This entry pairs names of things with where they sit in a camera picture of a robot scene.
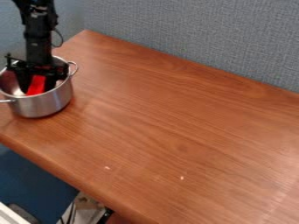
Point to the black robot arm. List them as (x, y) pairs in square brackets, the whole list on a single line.
[(38, 16)]

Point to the stainless steel pot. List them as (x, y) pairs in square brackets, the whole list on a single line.
[(38, 105)]

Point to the metal table leg frame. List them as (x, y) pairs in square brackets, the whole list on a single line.
[(85, 211)]

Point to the white object at corner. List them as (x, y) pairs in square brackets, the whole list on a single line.
[(8, 217)]

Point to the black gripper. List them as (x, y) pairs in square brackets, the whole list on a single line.
[(40, 63)]

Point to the red rectangular block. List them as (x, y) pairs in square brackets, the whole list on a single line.
[(37, 85)]

